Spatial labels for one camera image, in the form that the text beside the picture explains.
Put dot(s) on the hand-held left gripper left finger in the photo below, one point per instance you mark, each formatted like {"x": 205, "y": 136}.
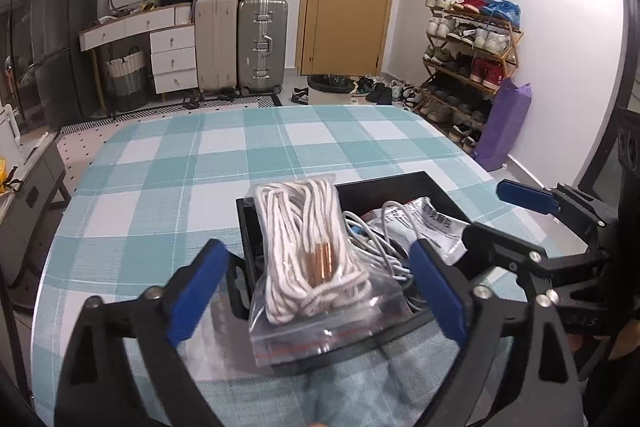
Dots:
{"x": 195, "y": 302}

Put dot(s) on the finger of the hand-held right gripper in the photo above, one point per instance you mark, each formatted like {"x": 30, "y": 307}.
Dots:
{"x": 525, "y": 198}
{"x": 500, "y": 246}

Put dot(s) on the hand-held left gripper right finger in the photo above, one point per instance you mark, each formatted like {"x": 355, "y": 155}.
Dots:
{"x": 440, "y": 292}

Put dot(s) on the white medicine packet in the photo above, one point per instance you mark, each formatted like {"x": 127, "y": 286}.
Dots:
{"x": 440, "y": 227}

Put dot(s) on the black cardboard box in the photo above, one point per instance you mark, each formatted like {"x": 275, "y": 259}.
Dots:
{"x": 390, "y": 194}

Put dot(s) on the purple fabric bag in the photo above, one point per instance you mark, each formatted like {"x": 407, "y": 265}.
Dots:
{"x": 505, "y": 127}

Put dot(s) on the wooden shoe rack with shoes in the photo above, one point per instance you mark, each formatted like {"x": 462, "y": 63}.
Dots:
{"x": 482, "y": 37}

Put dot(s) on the loose sneakers group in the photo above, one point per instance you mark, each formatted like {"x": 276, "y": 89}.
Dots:
{"x": 380, "y": 92}

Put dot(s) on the black sandal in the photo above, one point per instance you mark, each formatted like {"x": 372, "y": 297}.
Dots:
{"x": 228, "y": 95}
{"x": 192, "y": 101}

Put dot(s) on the trash bin with black liner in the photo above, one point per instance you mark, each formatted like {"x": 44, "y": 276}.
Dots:
{"x": 327, "y": 89}

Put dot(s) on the yellow snack bag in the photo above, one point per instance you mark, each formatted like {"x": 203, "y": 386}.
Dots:
{"x": 3, "y": 174}

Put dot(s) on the grey and white laundry basket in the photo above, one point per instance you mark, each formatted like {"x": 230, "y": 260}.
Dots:
{"x": 125, "y": 82}

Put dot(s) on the white desk with drawers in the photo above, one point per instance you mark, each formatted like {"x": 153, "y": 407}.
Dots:
{"x": 172, "y": 57}

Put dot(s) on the beige suitcase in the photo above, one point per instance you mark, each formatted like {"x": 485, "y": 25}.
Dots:
{"x": 216, "y": 42}

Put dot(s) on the silver suitcase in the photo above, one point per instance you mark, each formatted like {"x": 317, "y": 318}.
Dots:
{"x": 262, "y": 42}

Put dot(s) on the grey refrigerator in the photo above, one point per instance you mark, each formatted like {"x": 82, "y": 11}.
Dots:
{"x": 65, "y": 32}

